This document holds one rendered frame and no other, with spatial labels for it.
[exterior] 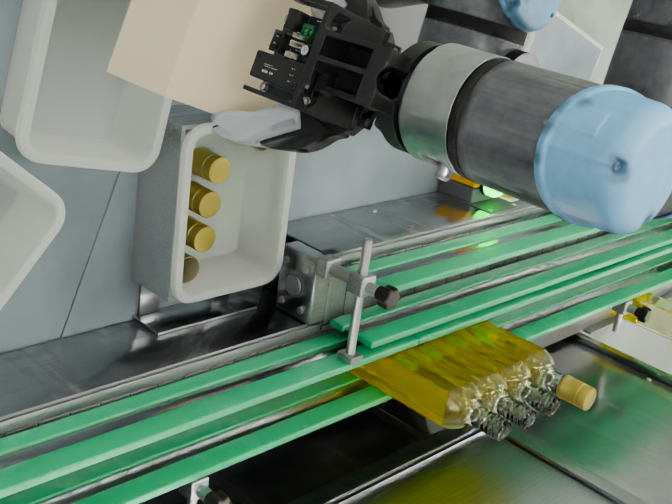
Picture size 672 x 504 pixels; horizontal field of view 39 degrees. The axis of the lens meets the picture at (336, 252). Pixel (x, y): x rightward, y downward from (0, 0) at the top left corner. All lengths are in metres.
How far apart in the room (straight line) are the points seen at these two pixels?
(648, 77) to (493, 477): 0.87
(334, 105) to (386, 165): 0.86
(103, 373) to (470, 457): 0.56
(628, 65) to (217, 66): 0.29
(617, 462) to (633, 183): 1.09
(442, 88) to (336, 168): 0.85
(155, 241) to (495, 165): 0.69
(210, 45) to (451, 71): 0.21
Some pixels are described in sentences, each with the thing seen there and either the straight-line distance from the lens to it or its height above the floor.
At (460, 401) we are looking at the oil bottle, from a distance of 1.25.
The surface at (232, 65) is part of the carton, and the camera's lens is 0.72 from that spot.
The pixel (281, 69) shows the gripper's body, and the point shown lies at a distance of 0.63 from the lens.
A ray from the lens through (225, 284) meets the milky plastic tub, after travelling 1.21.
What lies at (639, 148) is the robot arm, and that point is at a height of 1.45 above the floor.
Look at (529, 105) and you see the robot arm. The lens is 0.53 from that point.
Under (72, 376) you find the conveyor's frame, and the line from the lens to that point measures 1.12.
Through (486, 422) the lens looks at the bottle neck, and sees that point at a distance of 1.24.
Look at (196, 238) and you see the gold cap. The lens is 1.18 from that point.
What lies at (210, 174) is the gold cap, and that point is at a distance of 1.16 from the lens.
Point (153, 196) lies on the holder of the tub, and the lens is 1.16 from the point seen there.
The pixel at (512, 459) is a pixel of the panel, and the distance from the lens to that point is 1.44.
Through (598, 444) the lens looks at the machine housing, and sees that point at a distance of 1.61.
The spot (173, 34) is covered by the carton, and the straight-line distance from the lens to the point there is 0.70.
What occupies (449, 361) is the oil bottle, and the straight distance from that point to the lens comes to 1.33.
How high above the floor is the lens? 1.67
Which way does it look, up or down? 39 degrees down
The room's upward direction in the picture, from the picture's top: 117 degrees clockwise
